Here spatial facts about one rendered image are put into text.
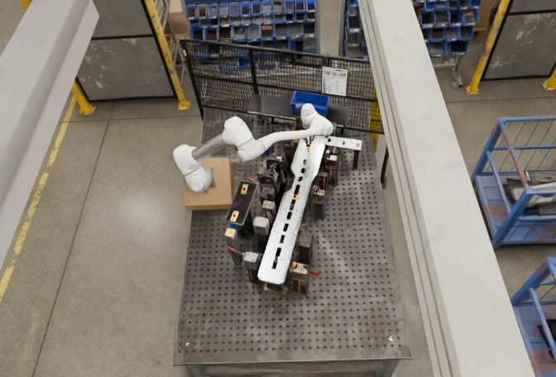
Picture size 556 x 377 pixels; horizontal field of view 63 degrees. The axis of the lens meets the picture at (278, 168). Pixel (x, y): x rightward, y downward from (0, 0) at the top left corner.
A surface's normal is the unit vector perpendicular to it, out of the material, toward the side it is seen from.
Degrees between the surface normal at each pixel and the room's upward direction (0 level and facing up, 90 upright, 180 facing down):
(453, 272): 0
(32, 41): 0
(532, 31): 91
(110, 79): 92
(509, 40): 91
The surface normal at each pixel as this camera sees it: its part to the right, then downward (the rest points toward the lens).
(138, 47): 0.00, 0.79
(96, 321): -0.07, -0.61
